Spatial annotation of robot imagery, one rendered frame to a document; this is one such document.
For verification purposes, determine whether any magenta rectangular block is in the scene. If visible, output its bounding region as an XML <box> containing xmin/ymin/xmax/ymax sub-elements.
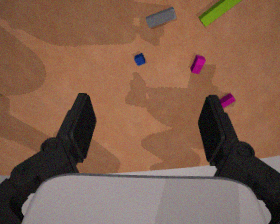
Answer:
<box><xmin>220</xmin><ymin>93</ymin><xmax>236</xmax><ymax>108</ymax></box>
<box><xmin>190</xmin><ymin>55</ymin><xmax>206</xmax><ymax>74</ymax></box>

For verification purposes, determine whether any lime green rod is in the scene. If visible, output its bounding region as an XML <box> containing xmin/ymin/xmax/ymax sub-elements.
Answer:
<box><xmin>199</xmin><ymin>0</ymin><xmax>241</xmax><ymax>27</ymax></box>

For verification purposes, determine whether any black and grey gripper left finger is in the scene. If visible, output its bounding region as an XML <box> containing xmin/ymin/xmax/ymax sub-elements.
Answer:
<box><xmin>0</xmin><ymin>93</ymin><xmax>96</xmax><ymax>224</ymax></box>

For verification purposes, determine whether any small blue block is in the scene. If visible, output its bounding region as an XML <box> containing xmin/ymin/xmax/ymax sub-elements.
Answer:
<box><xmin>134</xmin><ymin>53</ymin><xmax>145</xmax><ymax>66</ymax></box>

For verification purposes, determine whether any grey rod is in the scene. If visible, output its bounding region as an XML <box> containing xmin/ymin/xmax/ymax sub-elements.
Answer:
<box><xmin>146</xmin><ymin>7</ymin><xmax>176</xmax><ymax>28</ymax></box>

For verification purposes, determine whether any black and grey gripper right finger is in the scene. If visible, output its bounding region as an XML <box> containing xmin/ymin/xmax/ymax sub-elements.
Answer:
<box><xmin>198</xmin><ymin>95</ymin><xmax>280</xmax><ymax>224</ymax></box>

